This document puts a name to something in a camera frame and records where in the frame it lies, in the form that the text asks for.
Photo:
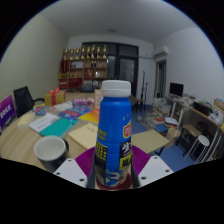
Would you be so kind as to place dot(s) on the pink patterned packet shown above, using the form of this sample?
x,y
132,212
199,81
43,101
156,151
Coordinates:
x,y
83,101

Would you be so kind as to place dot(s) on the black mug white inside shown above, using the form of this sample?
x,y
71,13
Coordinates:
x,y
50,150

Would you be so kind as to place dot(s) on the long wooden wall desk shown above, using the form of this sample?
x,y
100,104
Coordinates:
x,y
200,115

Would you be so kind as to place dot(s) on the black computer monitor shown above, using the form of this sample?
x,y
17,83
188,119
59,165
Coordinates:
x,y
176,89

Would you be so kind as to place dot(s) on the wooden shelf unit with trophies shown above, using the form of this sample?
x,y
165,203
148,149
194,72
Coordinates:
x,y
83,71

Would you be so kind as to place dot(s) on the brown wooden stool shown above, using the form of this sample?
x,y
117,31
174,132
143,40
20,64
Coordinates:
x,y
191,129

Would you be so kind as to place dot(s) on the purple sign board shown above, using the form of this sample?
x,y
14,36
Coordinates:
x,y
6,111

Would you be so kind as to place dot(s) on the low wooden side table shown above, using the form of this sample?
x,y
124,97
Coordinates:
x,y
148,140

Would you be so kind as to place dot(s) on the blue patterned book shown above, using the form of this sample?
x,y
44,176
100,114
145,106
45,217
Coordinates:
x,y
73,113

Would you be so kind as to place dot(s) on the black tripod stand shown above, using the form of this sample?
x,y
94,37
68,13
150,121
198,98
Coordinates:
x,y
144,90

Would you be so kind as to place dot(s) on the white wall air conditioner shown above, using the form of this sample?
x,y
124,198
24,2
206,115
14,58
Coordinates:
x,y
161,52

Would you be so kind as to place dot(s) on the white paper sheet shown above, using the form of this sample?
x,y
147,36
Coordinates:
x,y
43,122

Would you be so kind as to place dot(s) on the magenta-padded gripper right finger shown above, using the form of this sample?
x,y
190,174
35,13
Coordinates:
x,y
154,170

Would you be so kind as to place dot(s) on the blue drink bottle white cap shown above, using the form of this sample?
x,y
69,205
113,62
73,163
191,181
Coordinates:
x,y
113,133

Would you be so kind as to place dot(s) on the pile of books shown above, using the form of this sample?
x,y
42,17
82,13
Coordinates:
x,y
161,111

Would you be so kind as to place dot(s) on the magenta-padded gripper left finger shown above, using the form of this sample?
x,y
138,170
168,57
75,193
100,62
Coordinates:
x,y
71,171

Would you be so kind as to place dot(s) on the yellow gift box red ribbon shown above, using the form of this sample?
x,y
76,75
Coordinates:
x,y
55,98

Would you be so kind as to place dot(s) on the kraft paper envelope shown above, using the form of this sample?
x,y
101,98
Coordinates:
x,y
83,135

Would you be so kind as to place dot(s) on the small standing kraft box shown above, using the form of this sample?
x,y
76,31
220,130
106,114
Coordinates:
x,y
98,98

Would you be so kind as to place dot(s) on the pale yellow paper pad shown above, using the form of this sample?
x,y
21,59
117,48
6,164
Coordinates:
x,y
25,120

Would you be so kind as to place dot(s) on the teal notebook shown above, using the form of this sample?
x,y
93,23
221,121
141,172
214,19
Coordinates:
x,y
58,127

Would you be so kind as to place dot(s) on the black framed glass door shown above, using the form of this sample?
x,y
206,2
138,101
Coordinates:
x,y
126,68

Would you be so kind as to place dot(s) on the black office chair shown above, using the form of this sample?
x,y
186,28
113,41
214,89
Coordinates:
x,y
22,100

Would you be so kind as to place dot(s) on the orange book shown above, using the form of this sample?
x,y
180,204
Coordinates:
x,y
90,116

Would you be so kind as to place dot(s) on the white round stool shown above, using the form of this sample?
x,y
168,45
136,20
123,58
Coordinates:
x,y
201,140

